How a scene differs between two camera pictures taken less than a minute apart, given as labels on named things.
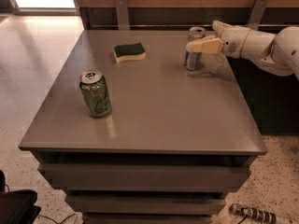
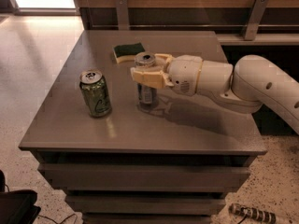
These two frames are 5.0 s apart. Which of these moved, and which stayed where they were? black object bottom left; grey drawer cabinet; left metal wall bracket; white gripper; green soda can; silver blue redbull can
Moved: white gripper; silver blue redbull can
Stayed: grey drawer cabinet; black object bottom left; green soda can; left metal wall bracket
